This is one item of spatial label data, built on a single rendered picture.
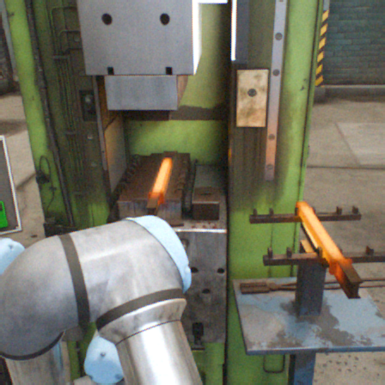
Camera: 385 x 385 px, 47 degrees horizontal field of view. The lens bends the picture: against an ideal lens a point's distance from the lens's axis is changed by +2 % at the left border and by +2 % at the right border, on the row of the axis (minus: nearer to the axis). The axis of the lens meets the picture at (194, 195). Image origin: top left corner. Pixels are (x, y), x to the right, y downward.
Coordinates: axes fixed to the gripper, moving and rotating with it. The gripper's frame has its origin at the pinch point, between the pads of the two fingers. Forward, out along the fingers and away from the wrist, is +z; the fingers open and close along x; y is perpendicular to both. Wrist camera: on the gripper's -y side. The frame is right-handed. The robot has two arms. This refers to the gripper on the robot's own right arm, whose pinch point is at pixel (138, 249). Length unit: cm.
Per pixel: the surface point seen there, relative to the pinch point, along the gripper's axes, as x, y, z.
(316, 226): 45.1, -0.9, 11.5
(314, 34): 46, -45, 45
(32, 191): -145, 100, 248
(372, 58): 242, 44, 606
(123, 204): -10.7, 3.1, 30.7
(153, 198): -0.3, -1.3, 26.8
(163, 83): 4.0, -34.3, 30.7
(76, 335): -36, 65, 39
